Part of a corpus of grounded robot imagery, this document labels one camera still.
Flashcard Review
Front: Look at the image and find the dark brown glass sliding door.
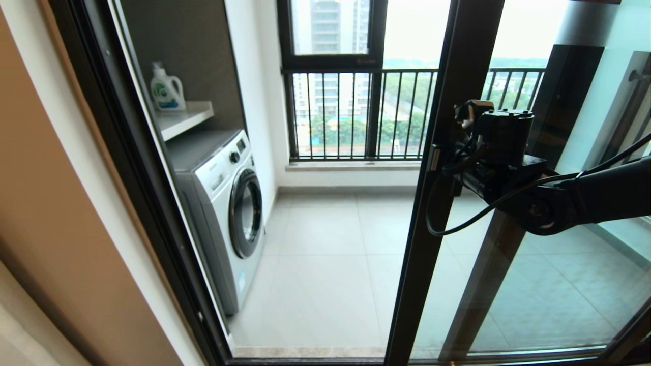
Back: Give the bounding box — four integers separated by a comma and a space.
384, 0, 651, 366

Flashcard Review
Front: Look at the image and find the grey stone window sill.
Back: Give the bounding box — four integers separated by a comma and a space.
285, 160, 423, 172

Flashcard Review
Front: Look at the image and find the black balcony railing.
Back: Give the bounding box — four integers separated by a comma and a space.
282, 68, 546, 162

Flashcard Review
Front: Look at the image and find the white front-load washing machine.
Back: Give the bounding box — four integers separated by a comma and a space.
164, 130, 266, 317

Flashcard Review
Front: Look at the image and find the white shelf board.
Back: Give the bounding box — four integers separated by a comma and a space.
155, 101, 214, 143

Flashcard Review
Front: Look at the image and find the dark brown cabinet niche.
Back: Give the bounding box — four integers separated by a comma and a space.
109, 0, 246, 153

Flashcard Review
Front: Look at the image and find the white detergent bottle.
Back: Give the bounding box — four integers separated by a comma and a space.
150, 63, 186, 112

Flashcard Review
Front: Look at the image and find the white curtain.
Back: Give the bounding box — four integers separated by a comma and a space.
0, 264, 88, 366

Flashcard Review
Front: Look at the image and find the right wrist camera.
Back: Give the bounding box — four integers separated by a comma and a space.
454, 100, 495, 128

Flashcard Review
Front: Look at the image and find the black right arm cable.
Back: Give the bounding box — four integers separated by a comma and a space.
425, 133, 651, 237

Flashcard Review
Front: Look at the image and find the dark balcony window frame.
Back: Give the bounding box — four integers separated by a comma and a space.
275, 0, 388, 162

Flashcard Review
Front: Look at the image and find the brown sliding door frame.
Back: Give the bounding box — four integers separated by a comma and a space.
438, 45, 606, 362

